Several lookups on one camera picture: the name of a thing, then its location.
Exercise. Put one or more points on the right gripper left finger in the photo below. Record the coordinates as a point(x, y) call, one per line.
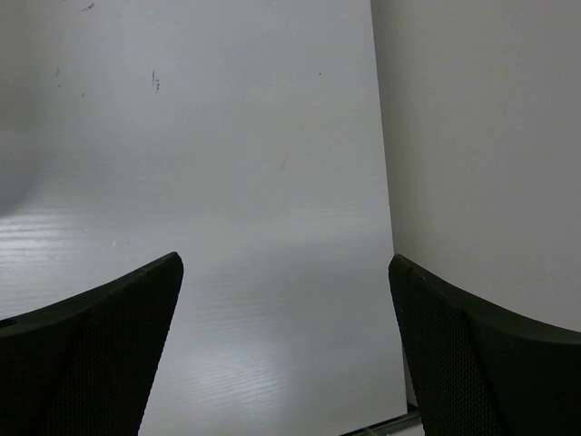
point(86, 365)

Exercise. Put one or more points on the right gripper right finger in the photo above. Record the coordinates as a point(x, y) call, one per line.
point(479, 369)

